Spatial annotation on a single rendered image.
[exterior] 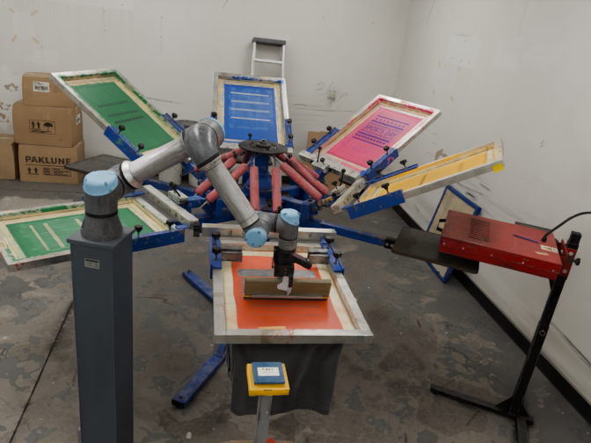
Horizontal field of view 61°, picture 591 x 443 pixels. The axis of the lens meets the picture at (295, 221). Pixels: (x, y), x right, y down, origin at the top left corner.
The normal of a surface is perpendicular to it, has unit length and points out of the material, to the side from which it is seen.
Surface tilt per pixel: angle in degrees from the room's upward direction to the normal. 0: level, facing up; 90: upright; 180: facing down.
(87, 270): 90
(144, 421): 0
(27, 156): 90
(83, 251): 90
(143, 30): 90
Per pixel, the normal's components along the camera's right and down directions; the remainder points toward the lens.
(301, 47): 0.16, 0.39
